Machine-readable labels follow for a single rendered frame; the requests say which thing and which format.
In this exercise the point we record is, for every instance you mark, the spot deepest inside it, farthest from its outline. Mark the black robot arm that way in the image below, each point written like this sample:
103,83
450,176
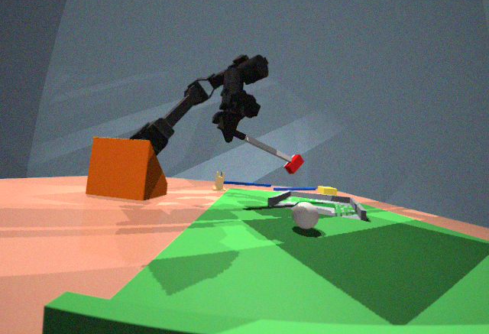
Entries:
242,70

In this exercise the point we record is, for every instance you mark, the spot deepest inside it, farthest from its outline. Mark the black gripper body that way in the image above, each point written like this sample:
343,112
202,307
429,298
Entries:
233,98

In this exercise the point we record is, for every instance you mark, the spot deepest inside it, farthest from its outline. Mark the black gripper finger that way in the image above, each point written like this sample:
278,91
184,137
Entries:
231,120
219,119

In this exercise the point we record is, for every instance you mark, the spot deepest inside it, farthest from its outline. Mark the green flat mat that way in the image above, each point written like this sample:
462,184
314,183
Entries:
244,258

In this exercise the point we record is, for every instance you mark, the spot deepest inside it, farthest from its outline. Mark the yellow rectangular block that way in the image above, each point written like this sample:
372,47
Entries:
327,190

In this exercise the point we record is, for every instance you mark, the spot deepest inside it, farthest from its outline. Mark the white golf ball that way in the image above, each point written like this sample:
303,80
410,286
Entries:
305,215

